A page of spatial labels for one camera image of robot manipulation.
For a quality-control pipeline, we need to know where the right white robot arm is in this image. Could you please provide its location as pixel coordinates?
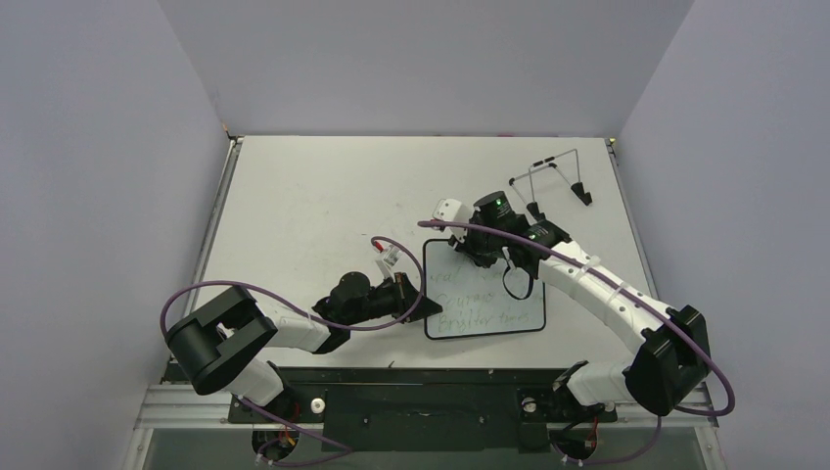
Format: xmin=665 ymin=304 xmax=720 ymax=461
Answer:
xmin=433 ymin=191 xmax=711 ymax=418

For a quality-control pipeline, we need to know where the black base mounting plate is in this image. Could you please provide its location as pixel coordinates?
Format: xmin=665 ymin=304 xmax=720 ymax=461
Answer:
xmin=267 ymin=367 xmax=618 ymax=452

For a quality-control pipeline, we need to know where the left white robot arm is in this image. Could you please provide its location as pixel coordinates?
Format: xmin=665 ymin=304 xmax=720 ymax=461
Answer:
xmin=161 ymin=271 xmax=443 ymax=421

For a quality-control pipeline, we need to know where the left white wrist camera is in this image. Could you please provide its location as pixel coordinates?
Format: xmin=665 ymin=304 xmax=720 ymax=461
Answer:
xmin=375 ymin=246 xmax=401 ymax=279

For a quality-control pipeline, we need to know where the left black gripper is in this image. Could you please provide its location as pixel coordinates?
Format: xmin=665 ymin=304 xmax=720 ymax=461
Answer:
xmin=346 ymin=272 xmax=442 ymax=327

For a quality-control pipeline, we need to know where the small black-framed whiteboard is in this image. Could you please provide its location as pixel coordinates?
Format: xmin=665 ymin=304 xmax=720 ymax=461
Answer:
xmin=422 ymin=239 xmax=546 ymax=340

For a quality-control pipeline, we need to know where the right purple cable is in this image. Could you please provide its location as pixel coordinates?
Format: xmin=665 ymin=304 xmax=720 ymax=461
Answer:
xmin=418 ymin=218 xmax=737 ymax=467

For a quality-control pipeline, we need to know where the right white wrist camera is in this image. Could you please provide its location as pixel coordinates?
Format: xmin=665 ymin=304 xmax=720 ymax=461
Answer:
xmin=432 ymin=199 xmax=474 ymax=223

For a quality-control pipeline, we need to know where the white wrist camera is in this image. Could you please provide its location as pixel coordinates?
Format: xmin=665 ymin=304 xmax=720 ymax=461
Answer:
xmin=432 ymin=199 xmax=474 ymax=223
xmin=375 ymin=246 xmax=401 ymax=279

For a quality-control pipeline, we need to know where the wire whiteboard stand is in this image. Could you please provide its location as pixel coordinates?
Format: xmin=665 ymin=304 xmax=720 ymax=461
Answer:
xmin=508 ymin=148 xmax=593 ymax=221

